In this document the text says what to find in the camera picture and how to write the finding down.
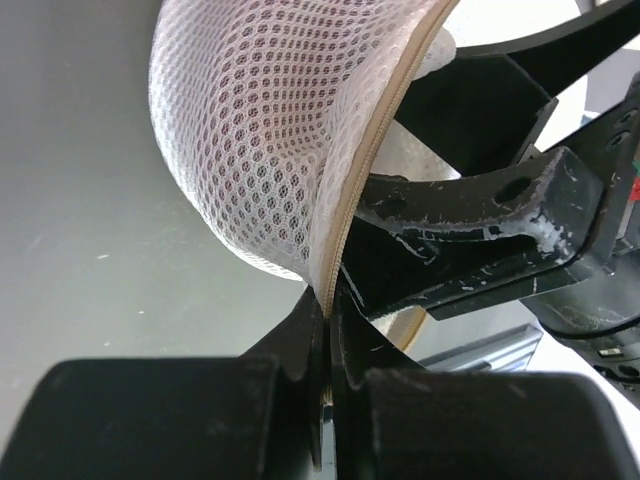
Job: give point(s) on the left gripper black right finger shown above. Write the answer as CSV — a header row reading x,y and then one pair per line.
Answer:
x,y
393,419

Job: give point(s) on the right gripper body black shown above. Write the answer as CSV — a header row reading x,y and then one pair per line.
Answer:
x,y
389,271

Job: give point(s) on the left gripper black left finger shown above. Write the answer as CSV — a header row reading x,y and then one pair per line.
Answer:
x,y
255,416

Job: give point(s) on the beige trim mesh laundry bag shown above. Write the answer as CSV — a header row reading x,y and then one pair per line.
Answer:
x,y
271,116

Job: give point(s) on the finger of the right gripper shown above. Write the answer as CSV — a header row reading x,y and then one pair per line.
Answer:
x,y
481,111
551,199

